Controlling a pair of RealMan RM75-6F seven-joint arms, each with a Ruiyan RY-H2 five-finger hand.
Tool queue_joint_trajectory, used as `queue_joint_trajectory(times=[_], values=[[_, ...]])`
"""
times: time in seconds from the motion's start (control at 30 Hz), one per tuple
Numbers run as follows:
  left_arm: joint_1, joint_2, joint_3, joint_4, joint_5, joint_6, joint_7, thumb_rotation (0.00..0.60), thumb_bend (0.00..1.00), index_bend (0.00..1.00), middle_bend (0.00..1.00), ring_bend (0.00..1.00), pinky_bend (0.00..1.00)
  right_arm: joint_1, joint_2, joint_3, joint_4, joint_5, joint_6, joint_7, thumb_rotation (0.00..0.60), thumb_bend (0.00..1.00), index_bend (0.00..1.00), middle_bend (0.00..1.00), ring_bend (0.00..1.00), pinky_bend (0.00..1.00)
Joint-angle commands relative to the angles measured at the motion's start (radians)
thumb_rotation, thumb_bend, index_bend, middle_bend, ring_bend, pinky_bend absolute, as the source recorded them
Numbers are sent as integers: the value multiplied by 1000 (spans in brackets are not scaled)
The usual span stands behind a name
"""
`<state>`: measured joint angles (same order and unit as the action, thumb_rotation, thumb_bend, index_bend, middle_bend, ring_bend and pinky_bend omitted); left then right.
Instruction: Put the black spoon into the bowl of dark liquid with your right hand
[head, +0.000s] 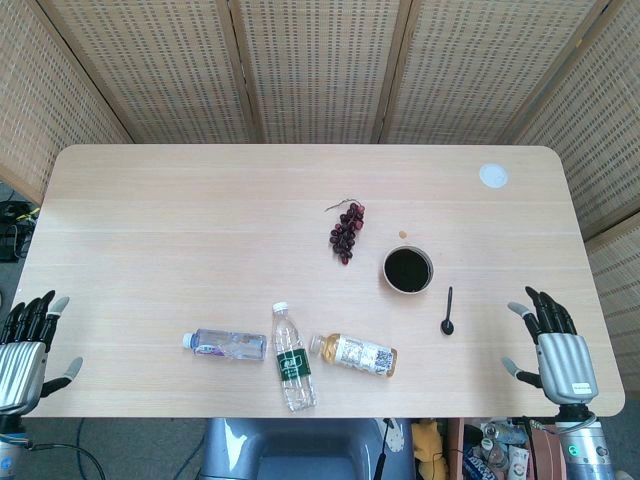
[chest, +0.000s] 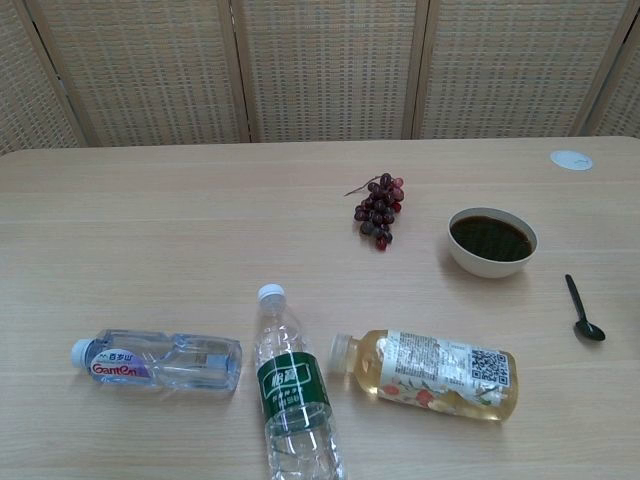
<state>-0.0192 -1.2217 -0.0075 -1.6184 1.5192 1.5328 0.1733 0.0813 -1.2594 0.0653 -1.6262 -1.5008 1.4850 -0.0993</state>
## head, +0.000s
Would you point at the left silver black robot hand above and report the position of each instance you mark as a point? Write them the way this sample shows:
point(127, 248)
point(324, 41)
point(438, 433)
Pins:
point(20, 360)

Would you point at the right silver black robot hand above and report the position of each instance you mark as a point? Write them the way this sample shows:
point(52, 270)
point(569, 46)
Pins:
point(565, 365)

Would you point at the black plastic spoon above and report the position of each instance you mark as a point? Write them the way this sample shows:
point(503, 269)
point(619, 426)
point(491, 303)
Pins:
point(446, 327)

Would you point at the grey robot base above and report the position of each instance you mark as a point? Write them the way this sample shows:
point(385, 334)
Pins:
point(300, 450)

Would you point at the bowl with dark liquid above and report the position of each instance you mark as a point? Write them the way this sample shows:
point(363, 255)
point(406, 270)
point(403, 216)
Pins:
point(407, 270)

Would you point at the clear bottle with purple label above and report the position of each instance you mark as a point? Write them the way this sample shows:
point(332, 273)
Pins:
point(225, 344)

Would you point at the yellow tea bottle white label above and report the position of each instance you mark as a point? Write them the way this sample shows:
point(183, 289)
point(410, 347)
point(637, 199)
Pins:
point(355, 352)

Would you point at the clear bottle with green label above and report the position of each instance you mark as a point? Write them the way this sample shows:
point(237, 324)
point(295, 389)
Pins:
point(295, 365)

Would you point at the brown box of clutter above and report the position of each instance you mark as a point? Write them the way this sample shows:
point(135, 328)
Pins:
point(542, 445)

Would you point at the black equipment on floor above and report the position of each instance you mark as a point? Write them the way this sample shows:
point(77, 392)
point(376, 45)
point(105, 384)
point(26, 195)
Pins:
point(12, 235)

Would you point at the yellow cloth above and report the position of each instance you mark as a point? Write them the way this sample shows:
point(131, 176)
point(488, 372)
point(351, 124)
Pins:
point(430, 445)

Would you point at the white perforated plate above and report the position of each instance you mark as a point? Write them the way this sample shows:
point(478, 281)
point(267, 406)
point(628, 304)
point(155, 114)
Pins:
point(395, 437)

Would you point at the white round table grommet cap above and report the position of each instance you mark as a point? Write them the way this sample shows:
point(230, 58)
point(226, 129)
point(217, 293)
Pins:
point(494, 175)

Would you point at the dark red grape bunch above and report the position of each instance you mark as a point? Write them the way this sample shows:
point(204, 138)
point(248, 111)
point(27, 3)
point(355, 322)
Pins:
point(345, 235)

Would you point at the woven bamboo folding screen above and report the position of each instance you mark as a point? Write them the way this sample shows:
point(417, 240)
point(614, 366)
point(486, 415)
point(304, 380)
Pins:
point(320, 75)

